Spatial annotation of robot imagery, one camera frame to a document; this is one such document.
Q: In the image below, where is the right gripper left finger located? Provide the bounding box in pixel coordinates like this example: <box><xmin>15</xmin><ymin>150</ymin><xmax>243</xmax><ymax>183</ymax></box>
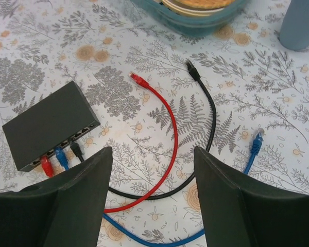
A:
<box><xmin>0</xmin><ymin>147</ymin><xmax>113</xmax><ymax>246</ymax></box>

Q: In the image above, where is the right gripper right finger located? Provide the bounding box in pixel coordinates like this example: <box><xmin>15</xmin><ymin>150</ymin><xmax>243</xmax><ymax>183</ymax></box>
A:
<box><xmin>194</xmin><ymin>147</ymin><xmax>309</xmax><ymax>246</ymax></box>

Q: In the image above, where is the red ethernet cable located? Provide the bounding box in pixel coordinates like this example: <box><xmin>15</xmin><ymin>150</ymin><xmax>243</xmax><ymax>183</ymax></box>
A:
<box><xmin>40</xmin><ymin>72</ymin><xmax>179</xmax><ymax>214</ymax></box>

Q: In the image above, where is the blue ethernet cable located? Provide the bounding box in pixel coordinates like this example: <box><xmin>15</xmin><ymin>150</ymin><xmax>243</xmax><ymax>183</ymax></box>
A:
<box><xmin>54</xmin><ymin>127</ymin><xmax>266</xmax><ymax>247</ymax></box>

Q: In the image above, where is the black network switch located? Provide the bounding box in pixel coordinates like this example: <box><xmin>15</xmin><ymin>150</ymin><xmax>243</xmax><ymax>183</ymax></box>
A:
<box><xmin>2</xmin><ymin>81</ymin><xmax>100</xmax><ymax>172</ymax></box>

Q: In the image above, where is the black ethernet cable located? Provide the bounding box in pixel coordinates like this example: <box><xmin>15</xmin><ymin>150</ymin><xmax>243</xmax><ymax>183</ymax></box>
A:
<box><xmin>70</xmin><ymin>59</ymin><xmax>217</xmax><ymax>200</ymax></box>

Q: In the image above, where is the floral table mat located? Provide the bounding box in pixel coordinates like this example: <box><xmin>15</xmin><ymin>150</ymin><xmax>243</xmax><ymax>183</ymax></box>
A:
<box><xmin>0</xmin><ymin>1</ymin><xmax>309</xmax><ymax>246</ymax></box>

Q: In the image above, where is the teal plastic tub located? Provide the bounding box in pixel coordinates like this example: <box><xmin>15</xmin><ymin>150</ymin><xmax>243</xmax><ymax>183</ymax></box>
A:
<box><xmin>132</xmin><ymin>1</ymin><xmax>249</xmax><ymax>37</ymax></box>

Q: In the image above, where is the blue plastic cup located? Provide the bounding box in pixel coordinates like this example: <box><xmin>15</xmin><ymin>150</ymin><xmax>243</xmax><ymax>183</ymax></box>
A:
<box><xmin>279</xmin><ymin>0</ymin><xmax>309</xmax><ymax>51</ymax></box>

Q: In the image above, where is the woven wicker round plate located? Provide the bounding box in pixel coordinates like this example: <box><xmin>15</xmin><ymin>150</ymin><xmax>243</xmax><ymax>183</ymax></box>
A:
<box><xmin>162</xmin><ymin>0</ymin><xmax>234</xmax><ymax>17</ymax></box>

